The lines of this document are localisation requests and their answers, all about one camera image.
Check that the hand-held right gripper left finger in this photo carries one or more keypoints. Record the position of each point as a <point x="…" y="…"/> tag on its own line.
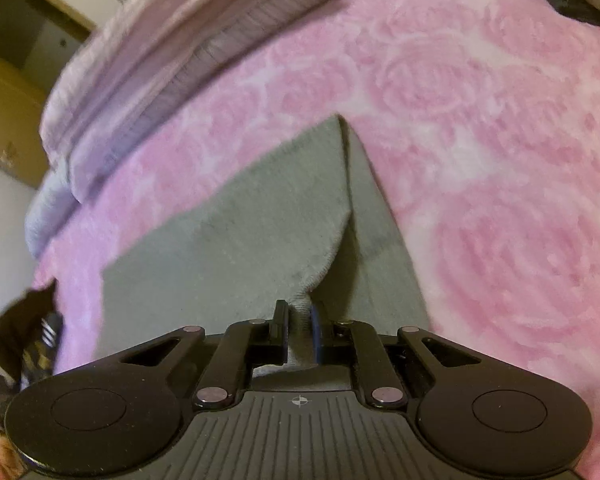
<point x="280" y="332"/>

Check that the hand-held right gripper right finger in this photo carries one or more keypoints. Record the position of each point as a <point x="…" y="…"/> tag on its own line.
<point x="316" y="334"/>

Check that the dark brown garment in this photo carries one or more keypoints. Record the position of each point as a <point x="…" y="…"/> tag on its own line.
<point x="12" y="320"/>

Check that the grey cotton garment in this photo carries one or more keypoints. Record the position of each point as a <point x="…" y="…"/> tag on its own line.
<point x="230" y="235"/>

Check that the person's left hand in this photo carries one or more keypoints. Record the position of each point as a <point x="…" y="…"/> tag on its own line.
<point x="7" y="460"/>

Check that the pink floral bed sheet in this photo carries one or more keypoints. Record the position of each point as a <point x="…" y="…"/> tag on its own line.
<point x="480" y="160"/>

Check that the grey striped duvet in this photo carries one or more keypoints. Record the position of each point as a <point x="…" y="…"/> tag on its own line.
<point x="220" y="60"/>

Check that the wooden door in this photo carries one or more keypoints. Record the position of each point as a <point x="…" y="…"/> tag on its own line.
<point x="5" y="110"/>

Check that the pale pink blanket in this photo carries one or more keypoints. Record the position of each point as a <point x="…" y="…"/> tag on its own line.
<point x="130" y="45"/>

